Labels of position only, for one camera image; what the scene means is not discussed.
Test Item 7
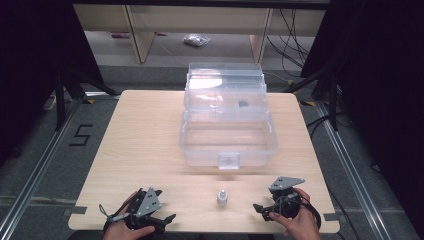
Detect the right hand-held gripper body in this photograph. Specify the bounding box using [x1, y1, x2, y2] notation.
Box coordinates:
[268, 176, 304, 220]

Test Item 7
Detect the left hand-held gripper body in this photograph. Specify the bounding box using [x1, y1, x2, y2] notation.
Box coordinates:
[125, 186, 163, 231]

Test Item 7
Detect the person's right hand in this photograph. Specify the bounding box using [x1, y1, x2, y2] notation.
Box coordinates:
[268, 187, 323, 240]

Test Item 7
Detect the person's left hand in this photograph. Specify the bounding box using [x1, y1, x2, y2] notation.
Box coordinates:
[101, 191, 156, 240]

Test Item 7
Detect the small white bottle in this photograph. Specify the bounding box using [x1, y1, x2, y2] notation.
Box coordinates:
[216, 189, 229, 207]

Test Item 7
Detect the clear plastic storage box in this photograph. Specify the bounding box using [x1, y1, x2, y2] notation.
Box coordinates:
[179, 62, 279, 171]

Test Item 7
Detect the black metal stand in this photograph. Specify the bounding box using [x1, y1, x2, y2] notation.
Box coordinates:
[282, 65, 342, 132]
[54, 65, 120, 132]

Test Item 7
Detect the clear plastic bag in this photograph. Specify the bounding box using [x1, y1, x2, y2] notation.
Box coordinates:
[182, 33, 212, 48]

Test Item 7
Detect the wooden shelf unit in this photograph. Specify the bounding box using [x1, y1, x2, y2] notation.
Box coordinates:
[72, 3, 327, 65]

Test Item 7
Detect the black cable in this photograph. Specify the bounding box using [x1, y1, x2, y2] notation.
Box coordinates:
[299, 197, 323, 232]

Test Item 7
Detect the black cord loop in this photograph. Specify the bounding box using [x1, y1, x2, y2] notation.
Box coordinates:
[98, 203, 122, 224]

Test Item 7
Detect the aluminium floor rail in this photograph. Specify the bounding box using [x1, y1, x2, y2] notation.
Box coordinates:
[0, 90, 120, 240]
[313, 99, 392, 240]

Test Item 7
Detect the bundle of black cables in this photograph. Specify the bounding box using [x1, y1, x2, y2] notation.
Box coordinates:
[265, 8, 312, 70]

